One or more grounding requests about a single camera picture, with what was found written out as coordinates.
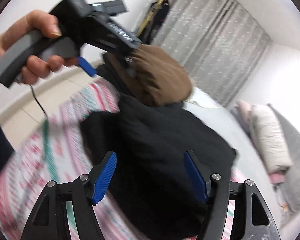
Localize black coat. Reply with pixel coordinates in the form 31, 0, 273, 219
80, 95, 236, 239

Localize hanging dark clothes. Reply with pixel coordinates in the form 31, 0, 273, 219
136, 0, 170, 44

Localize left hand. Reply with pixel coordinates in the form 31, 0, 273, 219
0, 10, 77, 85

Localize black folded garment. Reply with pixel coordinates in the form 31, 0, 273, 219
96, 63, 131, 95

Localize grey quilted headboard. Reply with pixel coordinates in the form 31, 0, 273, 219
268, 104, 300, 213

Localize dark pink cushion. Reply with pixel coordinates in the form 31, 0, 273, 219
269, 171, 286, 185

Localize brown folded coat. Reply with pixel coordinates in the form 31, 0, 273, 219
104, 44, 192, 107

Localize patterned knit blanket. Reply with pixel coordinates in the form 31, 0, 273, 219
0, 80, 241, 240

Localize white folded duvet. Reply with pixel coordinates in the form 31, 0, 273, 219
249, 105, 293, 174

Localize grey bed sheet mattress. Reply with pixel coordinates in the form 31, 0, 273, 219
184, 87, 281, 227

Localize pink pillow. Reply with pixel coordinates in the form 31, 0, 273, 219
237, 100, 252, 136

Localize grey dotted curtain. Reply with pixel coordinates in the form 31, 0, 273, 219
152, 0, 272, 107

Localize black charger cable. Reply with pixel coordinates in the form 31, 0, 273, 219
29, 84, 50, 120

